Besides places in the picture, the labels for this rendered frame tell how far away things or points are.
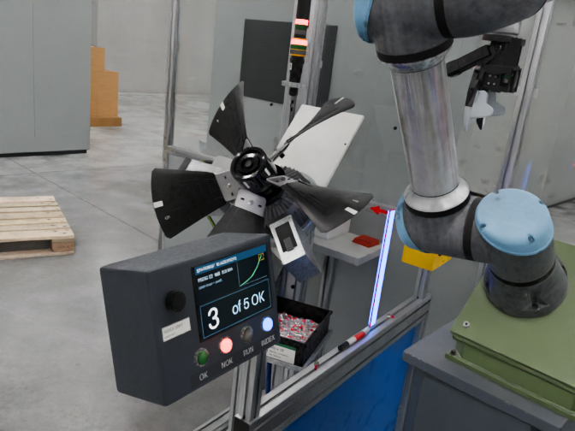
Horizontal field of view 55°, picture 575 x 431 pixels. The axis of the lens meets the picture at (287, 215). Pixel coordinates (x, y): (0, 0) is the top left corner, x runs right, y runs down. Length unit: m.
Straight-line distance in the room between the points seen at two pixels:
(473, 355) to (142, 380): 0.64
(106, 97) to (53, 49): 2.75
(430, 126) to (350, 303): 1.59
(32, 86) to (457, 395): 6.44
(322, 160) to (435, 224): 0.93
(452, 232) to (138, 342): 0.56
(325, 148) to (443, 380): 1.01
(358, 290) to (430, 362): 1.27
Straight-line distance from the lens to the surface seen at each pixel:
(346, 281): 2.41
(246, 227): 1.58
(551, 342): 1.13
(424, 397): 1.20
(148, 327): 0.78
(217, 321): 0.84
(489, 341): 1.14
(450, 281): 2.21
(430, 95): 0.90
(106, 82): 9.75
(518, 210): 1.00
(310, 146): 1.95
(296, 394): 1.25
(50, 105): 7.22
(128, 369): 0.84
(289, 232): 1.62
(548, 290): 1.11
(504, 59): 1.32
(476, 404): 1.15
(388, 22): 0.85
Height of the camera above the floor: 1.55
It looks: 17 degrees down
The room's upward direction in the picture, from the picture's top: 7 degrees clockwise
